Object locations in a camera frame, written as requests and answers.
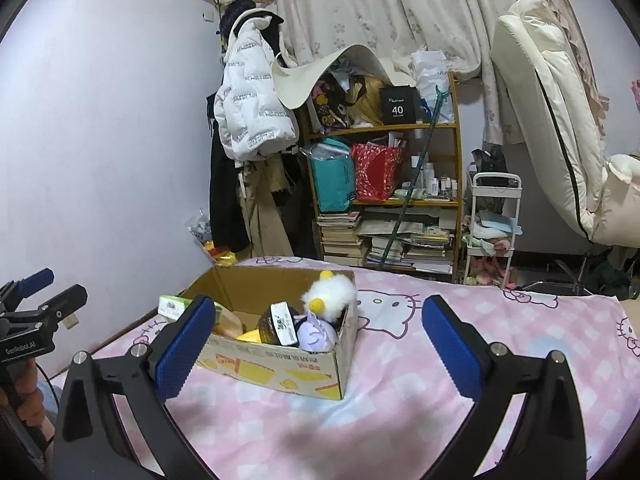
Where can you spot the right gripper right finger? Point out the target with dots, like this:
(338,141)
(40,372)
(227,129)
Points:
(525,421)

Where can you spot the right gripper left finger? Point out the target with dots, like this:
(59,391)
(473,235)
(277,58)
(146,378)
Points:
(90,439)

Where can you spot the green tissue pack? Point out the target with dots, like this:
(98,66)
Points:
(172,307)

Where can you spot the pink purple plush doll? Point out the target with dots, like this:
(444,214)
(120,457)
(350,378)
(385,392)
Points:
(315,335)

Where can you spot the white fluffy duck plush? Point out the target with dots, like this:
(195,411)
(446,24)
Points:
(330,296)

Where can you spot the person's left hand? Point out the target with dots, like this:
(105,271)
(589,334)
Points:
(31,411)

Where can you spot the bag of plush toys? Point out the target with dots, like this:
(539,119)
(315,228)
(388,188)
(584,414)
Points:
(199,228)

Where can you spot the cardboard box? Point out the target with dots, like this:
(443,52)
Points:
(242,294)

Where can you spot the black hanging coat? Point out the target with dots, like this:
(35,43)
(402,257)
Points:
(225,212)

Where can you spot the white rolling cart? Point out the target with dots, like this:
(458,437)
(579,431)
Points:
(491,229)

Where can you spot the wooden bookshelf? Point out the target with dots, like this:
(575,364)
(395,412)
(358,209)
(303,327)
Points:
(429,239)

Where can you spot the white puffer jacket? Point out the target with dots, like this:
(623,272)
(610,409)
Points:
(253,123)

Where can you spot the red gift bag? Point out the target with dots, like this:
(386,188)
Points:
(377,169)

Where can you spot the cream massage chair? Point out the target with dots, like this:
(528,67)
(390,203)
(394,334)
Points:
(597,196)

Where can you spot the teal storage bag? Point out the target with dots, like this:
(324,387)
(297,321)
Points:
(334,174)

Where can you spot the green broom stick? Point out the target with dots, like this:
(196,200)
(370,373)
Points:
(441,96)

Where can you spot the black box number 40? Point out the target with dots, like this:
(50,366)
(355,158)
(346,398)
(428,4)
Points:
(399,105)

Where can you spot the floral curtain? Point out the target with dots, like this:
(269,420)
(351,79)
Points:
(462,29)

